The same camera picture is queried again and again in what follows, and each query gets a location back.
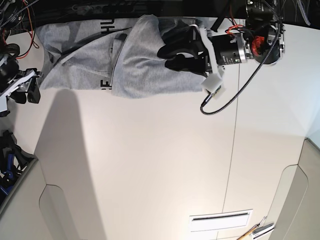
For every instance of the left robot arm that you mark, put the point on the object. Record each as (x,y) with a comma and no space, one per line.
(262,31)

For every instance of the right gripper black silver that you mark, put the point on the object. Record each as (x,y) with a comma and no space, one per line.
(21,85)

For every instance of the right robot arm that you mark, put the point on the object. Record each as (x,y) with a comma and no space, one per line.
(12,13)

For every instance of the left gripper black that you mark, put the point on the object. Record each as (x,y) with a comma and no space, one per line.
(228,49)

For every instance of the wooden handled tool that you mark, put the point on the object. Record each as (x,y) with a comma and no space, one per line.
(248,232)

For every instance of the grey T-shirt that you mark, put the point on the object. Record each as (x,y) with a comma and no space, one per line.
(78,55)

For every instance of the grey tray left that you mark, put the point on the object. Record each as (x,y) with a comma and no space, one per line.
(7,195)

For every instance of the black power strip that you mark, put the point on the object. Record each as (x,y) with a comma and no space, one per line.
(136,7)

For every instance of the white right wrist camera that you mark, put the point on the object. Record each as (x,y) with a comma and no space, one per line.
(3,103)

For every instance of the blue and black clamp tools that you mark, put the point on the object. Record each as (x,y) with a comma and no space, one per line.
(13,159)

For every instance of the grey flat tool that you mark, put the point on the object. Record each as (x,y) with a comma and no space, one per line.
(262,230)

